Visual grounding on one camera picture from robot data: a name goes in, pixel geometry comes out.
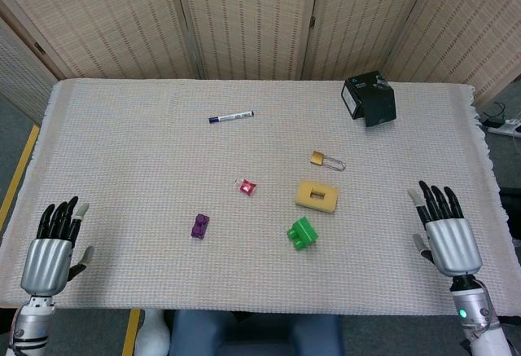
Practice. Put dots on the white robot body part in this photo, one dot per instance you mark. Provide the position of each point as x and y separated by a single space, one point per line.
151 335

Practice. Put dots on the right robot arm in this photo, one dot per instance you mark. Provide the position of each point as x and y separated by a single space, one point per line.
476 315

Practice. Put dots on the red candy packet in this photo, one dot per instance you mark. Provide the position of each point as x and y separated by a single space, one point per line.
247 187

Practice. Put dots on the blue white marker pen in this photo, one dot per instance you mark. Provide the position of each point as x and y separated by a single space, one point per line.
232 117

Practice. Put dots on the yellow sponge with rectangular hole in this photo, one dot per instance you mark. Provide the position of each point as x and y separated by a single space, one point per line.
305 195

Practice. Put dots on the purple toy brick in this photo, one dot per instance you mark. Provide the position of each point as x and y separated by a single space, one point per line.
200 226

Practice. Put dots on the black cardboard box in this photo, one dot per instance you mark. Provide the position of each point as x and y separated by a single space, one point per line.
372 99

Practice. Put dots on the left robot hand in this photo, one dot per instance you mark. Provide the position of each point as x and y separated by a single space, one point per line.
46 264

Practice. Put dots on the brass padlock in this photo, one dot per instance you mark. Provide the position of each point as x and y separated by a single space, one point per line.
318 158

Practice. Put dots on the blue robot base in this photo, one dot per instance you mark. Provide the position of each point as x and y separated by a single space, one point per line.
252 333

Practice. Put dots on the green toy brick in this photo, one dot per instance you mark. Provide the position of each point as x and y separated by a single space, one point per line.
303 233

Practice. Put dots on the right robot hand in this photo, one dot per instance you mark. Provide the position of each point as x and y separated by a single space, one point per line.
452 248

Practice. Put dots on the white woven tablecloth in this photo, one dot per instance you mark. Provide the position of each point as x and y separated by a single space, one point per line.
122 148

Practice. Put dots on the white power strip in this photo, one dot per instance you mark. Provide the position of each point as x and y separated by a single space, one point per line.
504 128

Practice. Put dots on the beige woven folding screen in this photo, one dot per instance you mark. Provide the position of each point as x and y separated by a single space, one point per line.
252 18

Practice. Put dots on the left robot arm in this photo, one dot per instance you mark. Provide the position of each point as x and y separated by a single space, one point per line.
30 323

